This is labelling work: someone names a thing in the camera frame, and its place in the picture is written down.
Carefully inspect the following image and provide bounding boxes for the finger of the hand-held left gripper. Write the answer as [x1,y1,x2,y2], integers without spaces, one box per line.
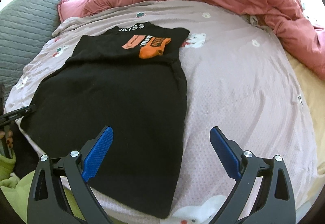
[0,104,36,126]

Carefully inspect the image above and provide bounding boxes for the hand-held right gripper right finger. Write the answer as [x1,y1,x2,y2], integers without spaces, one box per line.
[209,126,296,224]

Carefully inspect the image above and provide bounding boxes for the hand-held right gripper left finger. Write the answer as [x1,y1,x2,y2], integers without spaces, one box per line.
[27,126,114,224]

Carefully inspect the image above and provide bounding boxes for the black sweater with orange cuffs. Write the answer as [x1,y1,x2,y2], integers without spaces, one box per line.
[20,22,190,219]

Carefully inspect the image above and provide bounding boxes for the pink printed bed sheet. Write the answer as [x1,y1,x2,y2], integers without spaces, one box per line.
[4,0,319,224]

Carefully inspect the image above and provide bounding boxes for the green cloth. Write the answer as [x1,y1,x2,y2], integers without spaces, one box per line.
[0,154,84,224]

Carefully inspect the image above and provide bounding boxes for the grey quilted blanket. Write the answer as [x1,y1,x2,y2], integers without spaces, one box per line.
[0,0,74,103]

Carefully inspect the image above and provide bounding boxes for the pale yellow sheet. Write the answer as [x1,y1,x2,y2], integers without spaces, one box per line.
[284,49,325,204]

